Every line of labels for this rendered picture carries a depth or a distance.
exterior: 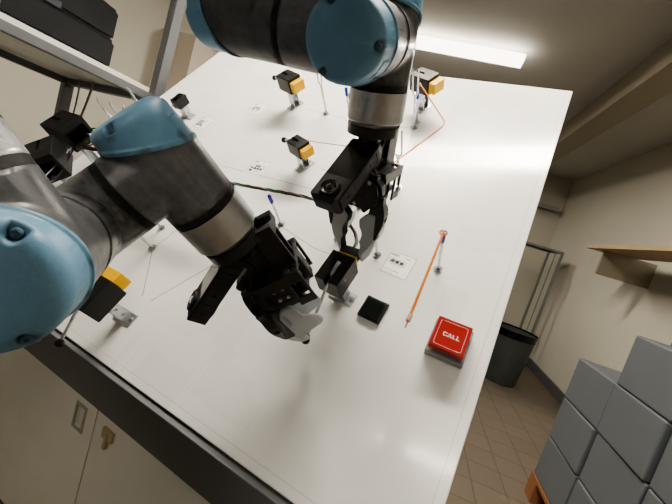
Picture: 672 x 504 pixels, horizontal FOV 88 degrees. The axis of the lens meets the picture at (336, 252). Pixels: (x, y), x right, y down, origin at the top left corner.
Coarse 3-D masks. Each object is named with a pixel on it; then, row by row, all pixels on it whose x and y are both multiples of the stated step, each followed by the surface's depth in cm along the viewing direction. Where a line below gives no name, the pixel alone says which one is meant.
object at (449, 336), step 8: (440, 320) 51; (448, 320) 51; (440, 328) 50; (448, 328) 50; (456, 328) 50; (464, 328) 50; (472, 328) 50; (432, 336) 50; (440, 336) 50; (448, 336) 50; (456, 336) 49; (464, 336) 49; (432, 344) 49; (440, 344) 49; (448, 344) 49; (456, 344) 49; (464, 344) 49; (448, 352) 48; (456, 352) 48; (464, 352) 48
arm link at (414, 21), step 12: (396, 0) 37; (408, 0) 37; (420, 0) 38; (408, 12) 38; (420, 12) 39; (408, 24) 36; (420, 24) 41; (408, 48) 38; (408, 60) 41; (396, 72) 41; (408, 72) 42; (372, 84) 41; (384, 84) 41; (396, 84) 42; (408, 84) 43
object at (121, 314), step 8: (104, 280) 57; (96, 288) 57; (104, 288) 57; (112, 288) 58; (120, 288) 59; (96, 296) 56; (104, 296) 57; (112, 296) 58; (120, 296) 60; (88, 304) 55; (96, 304) 56; (104, 304) 57; (112, 304) 59; (88, 312) 55; (96, 312) 57; (104, 312) 58; (112, 312) 61; (120, 312) 62; (128, 312) 63; (72, 320) 56; (96, 320) 57; (120, 320) 63; (128, 320) 63; (64, 336) 55; (56, 344) 55
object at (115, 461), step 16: (96, 432) 64; (112, 432) 62; (96, 448) 64; (112, 448) 62; (128, 448) 61; (96, 464) 64; (112, 464) 62; (128, 464) 61; (144, 464) 59; (160, 464) 57; (96, 480) 64; (112, 480) 62; (128, 480) 60; (144, 480) 59; (160, 480) 57; (176, 480) 56; (80, 496) 66; (96, 496) 64; (112, 496) 62; (128, 496) 60; (144, 496) 59; (160, 496) 57; (176, 496) 56; (192, 496) 54
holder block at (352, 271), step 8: (328, 256) 54; (336, 256) 54; (344, 256) 54; (328, 264) 53; (344, 264) 53; (352, 264) 53; (320, 272) 53; (328, 272) 53; (336, 272) 52; (344, 272) 52; (352, 272) 54; (320, 280) 53; (328, 280) 52; (336, 280) 51; (352, 280) 55; (320, 288) 55; (328, 288) 53; (336, 288) 51; (344, 288) 54; (336, 296) 54
